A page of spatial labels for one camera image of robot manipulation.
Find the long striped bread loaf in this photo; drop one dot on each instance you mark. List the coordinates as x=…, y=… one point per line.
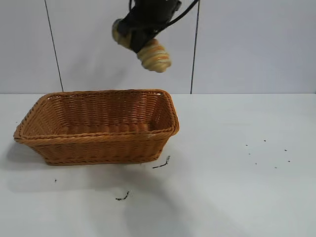
x=155, y=56

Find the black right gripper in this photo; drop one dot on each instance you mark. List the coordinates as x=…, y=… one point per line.
x=153, y=13

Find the brown woven wicker basket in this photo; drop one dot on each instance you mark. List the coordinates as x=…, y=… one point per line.
x=98, y=148

